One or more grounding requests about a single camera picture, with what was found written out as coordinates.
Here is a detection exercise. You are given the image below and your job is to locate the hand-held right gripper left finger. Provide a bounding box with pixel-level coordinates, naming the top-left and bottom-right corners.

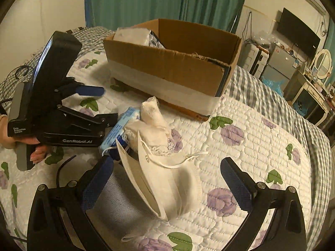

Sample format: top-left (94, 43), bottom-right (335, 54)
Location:
top-left (27, 156), bottom-right (115, 251)

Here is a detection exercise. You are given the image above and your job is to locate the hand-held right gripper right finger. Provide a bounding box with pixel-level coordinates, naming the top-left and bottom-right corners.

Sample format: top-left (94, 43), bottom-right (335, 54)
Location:
top-left (220, 157), bottom-right (308, 251)

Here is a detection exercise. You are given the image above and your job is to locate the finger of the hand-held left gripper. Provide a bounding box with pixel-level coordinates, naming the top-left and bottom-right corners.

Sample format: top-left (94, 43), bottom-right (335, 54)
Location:
top-left (56, 82), bottom-right (106, 96)
top-left (57, 105), bottom-right (119, 137)

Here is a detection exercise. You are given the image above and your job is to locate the blue face mask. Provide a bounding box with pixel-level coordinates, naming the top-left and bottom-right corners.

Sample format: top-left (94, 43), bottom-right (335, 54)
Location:
top-left (99, 107), bottom-right (142, 160)

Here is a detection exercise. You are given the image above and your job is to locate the white lace cloth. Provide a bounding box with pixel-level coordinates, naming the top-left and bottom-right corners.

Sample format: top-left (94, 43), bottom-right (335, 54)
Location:
top-left (123, 97), bottom-right (179, 158)

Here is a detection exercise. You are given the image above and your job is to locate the white face mask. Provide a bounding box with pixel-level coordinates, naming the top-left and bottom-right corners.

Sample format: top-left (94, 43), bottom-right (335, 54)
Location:
top-left (115, 133), bottom-right (210, 221)

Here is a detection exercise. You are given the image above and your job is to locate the brown cardboard box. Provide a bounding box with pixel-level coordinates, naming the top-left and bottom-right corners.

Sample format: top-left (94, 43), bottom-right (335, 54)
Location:
top-left (103, 18), bottom-right (242, 122)

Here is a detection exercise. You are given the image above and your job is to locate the person's left hand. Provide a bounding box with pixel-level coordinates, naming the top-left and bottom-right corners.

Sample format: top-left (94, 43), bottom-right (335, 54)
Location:
top-left (0, 115), bottom-right (51, 164)

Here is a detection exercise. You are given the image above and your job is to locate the floral quilted bed cover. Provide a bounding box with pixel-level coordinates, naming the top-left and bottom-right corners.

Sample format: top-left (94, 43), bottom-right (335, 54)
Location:
top-left (0, 46), bottom-right (318, 251)

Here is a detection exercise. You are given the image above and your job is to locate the white padded headboard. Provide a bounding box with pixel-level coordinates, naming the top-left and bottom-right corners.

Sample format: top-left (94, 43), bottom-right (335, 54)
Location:
top-left (5, 0), bottom-right (90, 58)

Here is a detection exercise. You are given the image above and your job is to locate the white plastic-wrapped package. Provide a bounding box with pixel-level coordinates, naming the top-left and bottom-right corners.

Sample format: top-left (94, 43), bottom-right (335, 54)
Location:
top-left (112, 27), bottom-right (167, 50)

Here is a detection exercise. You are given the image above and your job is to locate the green curtain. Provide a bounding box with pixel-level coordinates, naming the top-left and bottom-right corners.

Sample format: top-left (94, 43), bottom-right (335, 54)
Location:
top-left (85, 0), bottom-right (249, 33)

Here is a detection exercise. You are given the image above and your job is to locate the grey checked bed sheet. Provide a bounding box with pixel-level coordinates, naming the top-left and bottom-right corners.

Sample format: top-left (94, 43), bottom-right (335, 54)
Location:
top-left (0, 26), bottom-right (333, 215)

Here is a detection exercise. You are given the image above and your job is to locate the blue plastic bag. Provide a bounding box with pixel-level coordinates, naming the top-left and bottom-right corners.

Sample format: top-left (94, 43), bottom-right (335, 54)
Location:
top-left (262, 77), bottom-right (285, 95)

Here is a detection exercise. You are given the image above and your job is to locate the white vanity desk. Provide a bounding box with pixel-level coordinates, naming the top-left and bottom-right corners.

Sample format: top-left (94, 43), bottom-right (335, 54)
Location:
top-left (284, 69), bottom-right (335, 129)

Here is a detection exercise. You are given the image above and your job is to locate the white storage cabinet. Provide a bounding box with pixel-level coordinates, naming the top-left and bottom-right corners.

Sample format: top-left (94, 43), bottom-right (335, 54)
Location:
top-left (242, 40), bottom-right (269, 78)

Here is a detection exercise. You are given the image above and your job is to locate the silver small fridge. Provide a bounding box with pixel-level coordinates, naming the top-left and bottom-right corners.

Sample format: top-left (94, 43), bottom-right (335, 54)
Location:
top-left (262, 42), bottom-right (301, 85)

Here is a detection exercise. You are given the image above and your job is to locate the white oval vanity mirror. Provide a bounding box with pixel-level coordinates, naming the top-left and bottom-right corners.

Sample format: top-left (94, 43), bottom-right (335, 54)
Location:
top-left (313, 48), bottom-right (333, 81)

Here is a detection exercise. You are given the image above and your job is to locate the black flat television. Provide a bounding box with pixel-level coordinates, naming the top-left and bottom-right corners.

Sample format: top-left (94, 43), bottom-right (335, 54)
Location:
top-left (277, 7), bottom-right (321, 59)

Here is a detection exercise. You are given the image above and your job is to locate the black cable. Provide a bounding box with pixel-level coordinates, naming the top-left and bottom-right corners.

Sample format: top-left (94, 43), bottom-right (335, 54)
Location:
top-left (0, 65), bottom-right (35, 116)

